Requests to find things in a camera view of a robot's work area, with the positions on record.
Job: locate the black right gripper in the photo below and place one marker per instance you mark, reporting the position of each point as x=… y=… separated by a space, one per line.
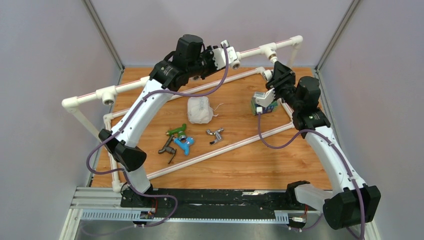
x=282 y=74

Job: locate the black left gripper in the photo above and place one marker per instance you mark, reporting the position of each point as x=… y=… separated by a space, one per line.
x=209 y=54

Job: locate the white plastic faucet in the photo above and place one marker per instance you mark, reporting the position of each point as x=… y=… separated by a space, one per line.
x=267 y=73

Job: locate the white PVC pipe frame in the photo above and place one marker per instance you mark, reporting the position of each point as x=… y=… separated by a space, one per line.
x=108 y=96

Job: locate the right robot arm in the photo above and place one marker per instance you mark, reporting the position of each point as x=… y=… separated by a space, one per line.
x=352 y=201

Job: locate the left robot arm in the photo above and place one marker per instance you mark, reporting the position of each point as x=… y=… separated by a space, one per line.
x=189 y=59

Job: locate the green sponge pack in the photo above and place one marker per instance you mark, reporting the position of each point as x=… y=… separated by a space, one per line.
x=265 y=110

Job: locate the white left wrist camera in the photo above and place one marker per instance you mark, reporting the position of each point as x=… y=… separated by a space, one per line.
x=225 y=55

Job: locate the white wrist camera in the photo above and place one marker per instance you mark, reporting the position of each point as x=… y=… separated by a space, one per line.
x=225 y=55
x=264 y=99

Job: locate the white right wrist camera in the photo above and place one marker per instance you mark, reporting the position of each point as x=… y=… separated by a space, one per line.
x=264 y=99

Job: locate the white drawstring bag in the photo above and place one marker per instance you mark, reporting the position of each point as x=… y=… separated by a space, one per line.
x=199 y=110

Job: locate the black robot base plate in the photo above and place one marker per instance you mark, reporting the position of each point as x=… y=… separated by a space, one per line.
x=213 y=203

